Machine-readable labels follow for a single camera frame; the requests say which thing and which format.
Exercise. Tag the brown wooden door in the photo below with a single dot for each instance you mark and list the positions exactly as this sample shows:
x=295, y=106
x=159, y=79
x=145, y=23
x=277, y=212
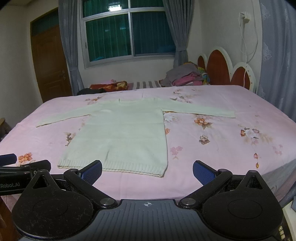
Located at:
x=48, y=57

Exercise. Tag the sliding glass window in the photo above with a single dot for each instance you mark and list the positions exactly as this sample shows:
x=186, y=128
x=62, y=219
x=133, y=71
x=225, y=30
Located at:
x=123, y=30

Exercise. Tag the left grey curtain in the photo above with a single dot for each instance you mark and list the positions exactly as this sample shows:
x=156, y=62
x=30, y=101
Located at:
x=68, y=14

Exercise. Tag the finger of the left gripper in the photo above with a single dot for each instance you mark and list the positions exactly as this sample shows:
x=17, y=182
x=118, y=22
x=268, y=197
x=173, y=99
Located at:
x=7, y=159
x=39, y=164

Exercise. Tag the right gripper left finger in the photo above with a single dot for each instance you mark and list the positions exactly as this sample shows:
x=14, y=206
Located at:
x=83, y=180

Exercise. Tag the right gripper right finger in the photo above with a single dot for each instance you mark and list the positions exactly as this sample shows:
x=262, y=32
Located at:
x=212, y=181

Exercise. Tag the grey patterned side curtain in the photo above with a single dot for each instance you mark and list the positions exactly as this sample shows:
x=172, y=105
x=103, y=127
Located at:
x=277, y=77

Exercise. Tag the black garment on bed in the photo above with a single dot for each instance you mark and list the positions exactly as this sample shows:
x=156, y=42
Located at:
x=87, y=91

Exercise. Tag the pale green knit sweater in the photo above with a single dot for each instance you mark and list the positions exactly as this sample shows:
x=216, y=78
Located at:
x=125, y=135

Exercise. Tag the stack of folded clothes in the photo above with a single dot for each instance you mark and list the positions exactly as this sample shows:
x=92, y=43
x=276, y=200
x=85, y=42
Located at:
x=188, y=74

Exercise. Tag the red white wooden headboard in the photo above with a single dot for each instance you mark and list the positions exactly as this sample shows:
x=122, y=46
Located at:
x=221, y=71

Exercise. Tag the white wall socket charger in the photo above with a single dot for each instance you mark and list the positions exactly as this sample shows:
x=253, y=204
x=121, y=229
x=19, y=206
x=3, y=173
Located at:
x=245, y=17

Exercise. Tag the red patterned blanket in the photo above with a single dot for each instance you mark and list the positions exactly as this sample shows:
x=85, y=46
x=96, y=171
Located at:
x=111, y=87

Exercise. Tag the right grey curtain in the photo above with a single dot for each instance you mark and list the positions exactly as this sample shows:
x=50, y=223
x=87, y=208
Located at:
x=179, y=14

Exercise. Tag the grey striped pillow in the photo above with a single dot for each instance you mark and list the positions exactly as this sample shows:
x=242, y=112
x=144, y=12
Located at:
x=143, y=85

